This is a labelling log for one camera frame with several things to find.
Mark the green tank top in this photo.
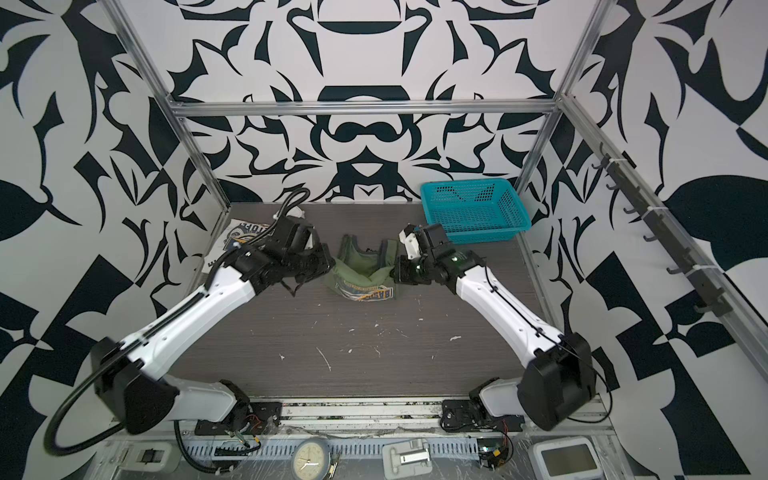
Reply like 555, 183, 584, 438
324, 234, 399, 303

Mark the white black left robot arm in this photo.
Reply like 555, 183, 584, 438
92, 217, 333, 435

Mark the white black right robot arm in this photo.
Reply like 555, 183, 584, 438
391, 224, 597, 431

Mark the teal plastic basket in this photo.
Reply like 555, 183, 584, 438
420, 179, 531, 244

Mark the white plastic latch device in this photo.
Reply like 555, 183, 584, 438
382, 438, 433, 480

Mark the round analog clock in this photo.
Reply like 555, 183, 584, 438
291, 438, 331, 480

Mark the white digital display device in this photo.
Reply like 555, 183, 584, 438
528, 436, 604, 480

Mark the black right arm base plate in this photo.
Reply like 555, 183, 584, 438
439, 400, 525, 433

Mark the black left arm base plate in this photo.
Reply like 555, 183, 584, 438
194, 401, 283, 436

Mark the aluminium cage frame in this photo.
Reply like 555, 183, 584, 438
98, 0, 768, 397

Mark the grey switch box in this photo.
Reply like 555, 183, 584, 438
119, 442, 180, 473

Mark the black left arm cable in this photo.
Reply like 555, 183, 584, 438
43, 341, 262, 475

